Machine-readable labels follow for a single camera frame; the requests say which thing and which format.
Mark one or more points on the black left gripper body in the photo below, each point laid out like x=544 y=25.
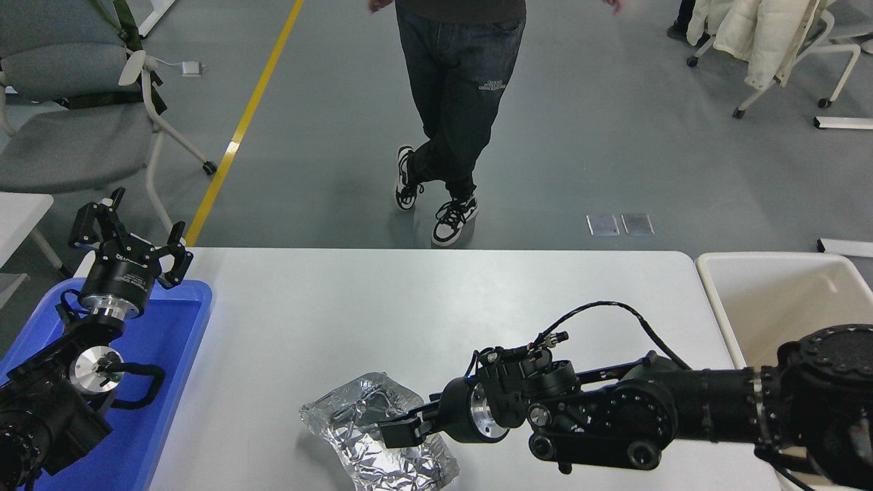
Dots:
x=124 y=279

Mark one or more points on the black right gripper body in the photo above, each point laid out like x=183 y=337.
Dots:
x=453 y=412

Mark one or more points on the silver foil tray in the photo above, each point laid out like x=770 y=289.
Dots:
x=341 y=416

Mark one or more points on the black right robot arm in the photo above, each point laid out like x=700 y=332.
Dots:
x=682 y=402

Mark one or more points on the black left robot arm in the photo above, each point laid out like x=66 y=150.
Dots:
x=41 y=409

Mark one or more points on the person's right hand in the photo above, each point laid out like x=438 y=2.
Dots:
x=379 y=5

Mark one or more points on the person's left hand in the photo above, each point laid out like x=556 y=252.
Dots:
x=615 y=5

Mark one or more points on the blue plastic tray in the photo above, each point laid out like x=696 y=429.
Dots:
x=164 y=354

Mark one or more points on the small white side table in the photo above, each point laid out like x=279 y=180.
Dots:
x=20 y=211

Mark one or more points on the grey office chair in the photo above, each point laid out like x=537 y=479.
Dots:
x=68 y=143

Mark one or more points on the white power adapter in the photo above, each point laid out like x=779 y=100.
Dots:
x=193 y=67

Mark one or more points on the white table foot bar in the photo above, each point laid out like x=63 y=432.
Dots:
x=155 y=17
x=846 y=121
x=846 y=247

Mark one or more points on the silver floor socket cover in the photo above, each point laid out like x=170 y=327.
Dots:
x=603 y=225
x=638 y=224

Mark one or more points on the person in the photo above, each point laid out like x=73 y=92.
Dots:
x=464 y=88
x=680 y=26

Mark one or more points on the large pale plastic bin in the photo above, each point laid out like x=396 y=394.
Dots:
x=771 y=300

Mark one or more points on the cream padded coat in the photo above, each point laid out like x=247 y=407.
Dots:
x=750 y=34

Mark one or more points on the white-framed office chair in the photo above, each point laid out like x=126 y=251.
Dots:
x=846 y=48

